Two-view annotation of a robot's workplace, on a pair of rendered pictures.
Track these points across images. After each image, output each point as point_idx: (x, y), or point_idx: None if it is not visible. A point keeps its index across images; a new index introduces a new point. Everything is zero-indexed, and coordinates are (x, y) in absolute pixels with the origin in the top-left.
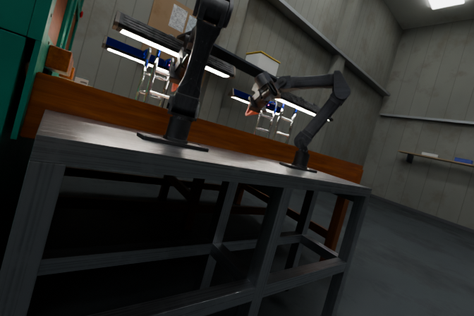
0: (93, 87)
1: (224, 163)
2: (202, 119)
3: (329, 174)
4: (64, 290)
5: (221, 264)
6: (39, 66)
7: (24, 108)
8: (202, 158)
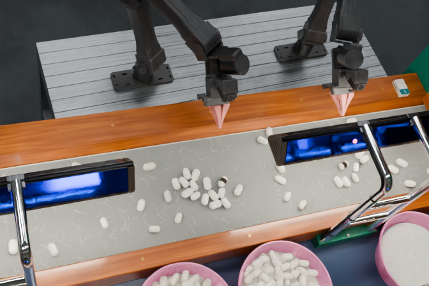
0: (384, 76)
1: (269, 13)
2: (286, 89)
3: (54, 96)
4: None
5: None
6: (421, 75)
7: None
8: (283, 16)
